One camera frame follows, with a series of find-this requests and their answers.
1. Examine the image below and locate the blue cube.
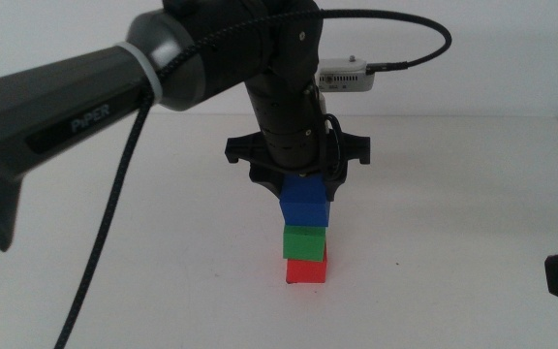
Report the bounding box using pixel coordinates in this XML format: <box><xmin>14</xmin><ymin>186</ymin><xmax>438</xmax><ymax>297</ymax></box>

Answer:
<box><xmin>278</xmin><ymin>173</ymin><xmax>331</xmax><ymax>229</ymax></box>

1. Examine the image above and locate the green cube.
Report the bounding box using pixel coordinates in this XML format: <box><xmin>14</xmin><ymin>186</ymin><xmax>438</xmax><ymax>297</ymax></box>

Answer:
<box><xmin>282</xmin><ymin>224</ymin><xmax>327</xmax><ymax>264</ymax></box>

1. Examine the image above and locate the red cube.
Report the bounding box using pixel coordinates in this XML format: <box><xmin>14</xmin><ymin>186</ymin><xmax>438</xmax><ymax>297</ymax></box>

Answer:
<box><xmin>285</xmin><ymin>243</ymin><xmax>329</xmax><ymax>285</ymax></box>

